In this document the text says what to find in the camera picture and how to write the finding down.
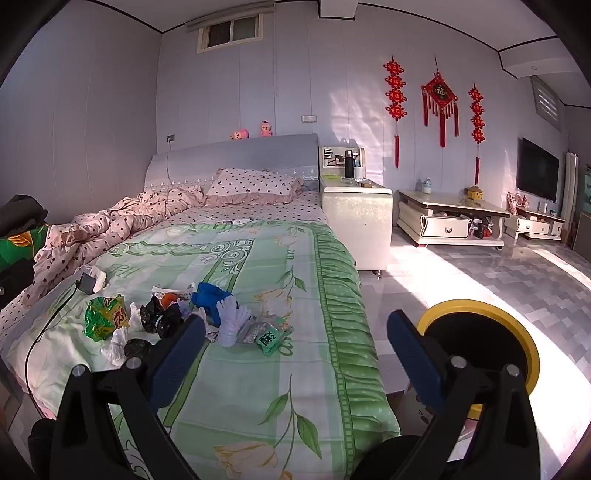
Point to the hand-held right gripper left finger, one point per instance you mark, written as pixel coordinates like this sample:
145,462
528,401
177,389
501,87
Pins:
178,364

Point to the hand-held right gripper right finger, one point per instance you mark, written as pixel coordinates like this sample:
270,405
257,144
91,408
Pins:
413,357

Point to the small black plastic bag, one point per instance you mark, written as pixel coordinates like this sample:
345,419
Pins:
135,347

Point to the large black plastic bag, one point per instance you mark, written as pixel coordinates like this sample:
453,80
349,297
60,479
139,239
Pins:
159,318

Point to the white tissue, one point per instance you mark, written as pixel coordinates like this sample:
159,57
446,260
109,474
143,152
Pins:
135,316
115,348

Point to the orange round scrap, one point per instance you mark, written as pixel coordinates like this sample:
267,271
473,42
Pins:
169,300

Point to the light blue toe sock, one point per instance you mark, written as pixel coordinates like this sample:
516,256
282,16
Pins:
233,323

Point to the yellow-rimmed bin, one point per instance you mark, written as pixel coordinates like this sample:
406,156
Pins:
466,304

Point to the blue cloth glove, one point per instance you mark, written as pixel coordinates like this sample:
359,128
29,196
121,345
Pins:
207,295

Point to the white paper wrapper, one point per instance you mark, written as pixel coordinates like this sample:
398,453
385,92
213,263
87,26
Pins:
161,290

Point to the green snack wrapper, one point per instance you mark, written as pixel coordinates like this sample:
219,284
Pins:
104,316

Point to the silver green packet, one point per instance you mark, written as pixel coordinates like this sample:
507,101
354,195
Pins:
268,339

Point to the white box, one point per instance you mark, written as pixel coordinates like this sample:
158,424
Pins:
99,276

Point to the green floral blanket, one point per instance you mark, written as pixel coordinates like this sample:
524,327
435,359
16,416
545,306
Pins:
258,277

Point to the black charger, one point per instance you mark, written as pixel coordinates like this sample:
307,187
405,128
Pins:
86,282

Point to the cream coffee table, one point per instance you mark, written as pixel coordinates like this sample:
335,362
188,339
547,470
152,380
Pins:
443,226

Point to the white nightstand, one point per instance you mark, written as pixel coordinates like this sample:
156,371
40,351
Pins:
355,221

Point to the pink polka dot quilt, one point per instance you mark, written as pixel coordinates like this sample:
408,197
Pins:
115,221

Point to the clear water bottle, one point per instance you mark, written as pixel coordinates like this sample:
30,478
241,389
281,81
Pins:
427,186

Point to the cream television stand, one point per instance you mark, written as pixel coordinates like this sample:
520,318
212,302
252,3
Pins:
531,226

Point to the dark cloth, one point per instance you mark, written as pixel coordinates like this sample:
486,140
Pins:
16,286

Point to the pink figurines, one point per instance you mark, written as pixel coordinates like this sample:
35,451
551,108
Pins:
517,204

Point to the white cup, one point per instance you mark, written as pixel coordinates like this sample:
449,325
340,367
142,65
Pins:
358,173

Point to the polka dot pillow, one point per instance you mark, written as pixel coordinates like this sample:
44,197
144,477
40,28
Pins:
254,184

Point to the green patterned cloth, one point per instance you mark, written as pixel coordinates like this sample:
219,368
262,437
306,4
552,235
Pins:
18,244

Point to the black thermos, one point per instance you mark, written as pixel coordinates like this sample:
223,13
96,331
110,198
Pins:
349,164

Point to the grey cabinet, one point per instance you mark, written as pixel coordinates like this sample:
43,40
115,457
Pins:
582,230

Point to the bed with grey headboard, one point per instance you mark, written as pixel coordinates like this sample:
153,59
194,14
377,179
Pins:
231,157

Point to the dark clothing pile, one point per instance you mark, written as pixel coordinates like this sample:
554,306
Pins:
21,212

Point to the black television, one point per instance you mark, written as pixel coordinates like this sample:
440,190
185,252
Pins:
538,168

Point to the white standing air conditioner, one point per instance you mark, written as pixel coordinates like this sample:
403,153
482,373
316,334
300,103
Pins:
571,194

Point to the pink plush toy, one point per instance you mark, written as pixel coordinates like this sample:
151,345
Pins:
266,129
239,134

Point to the framed landscape painting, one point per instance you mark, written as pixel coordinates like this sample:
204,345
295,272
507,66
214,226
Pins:
586,189

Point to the red diamond tassel ornament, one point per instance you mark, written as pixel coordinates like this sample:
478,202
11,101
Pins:
439,90

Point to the small wall window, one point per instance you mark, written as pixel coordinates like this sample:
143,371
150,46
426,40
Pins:
231,30

